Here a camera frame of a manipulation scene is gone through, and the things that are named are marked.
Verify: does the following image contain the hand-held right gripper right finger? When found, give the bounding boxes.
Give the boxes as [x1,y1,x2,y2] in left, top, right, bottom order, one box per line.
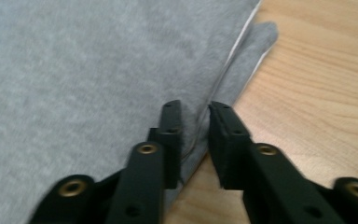
[207,100,347,224]

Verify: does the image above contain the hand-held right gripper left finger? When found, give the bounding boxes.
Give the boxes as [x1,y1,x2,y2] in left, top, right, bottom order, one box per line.
[104,99,184,224]

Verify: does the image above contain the grey cotton shorts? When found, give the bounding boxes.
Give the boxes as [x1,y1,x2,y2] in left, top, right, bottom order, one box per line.
[0,0,280,224]

